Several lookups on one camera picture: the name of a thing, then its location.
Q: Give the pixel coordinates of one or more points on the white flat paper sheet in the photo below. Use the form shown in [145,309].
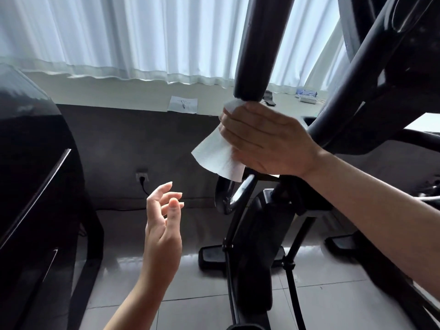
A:
[183,104]

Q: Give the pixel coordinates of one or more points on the person's right forearm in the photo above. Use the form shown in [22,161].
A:
[385,216]

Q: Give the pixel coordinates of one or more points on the grey power box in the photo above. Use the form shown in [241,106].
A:
[306,95]

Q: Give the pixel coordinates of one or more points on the person's left hand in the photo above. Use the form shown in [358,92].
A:
[163,244]

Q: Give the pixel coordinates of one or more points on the person's right hand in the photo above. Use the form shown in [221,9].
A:
[271,141]

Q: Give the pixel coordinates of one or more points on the white wet wipe sheet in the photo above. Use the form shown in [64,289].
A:
[213,154]

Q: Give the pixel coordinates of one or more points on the glossy black treadmill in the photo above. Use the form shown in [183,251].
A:
[34,202]

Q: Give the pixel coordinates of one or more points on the white curtain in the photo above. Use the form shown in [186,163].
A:
[137,31]

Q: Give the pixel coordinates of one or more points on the white wall socket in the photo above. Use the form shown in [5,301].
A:
[141,177]

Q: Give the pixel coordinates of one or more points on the black elliptical machine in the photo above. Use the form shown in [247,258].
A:
[265,37]

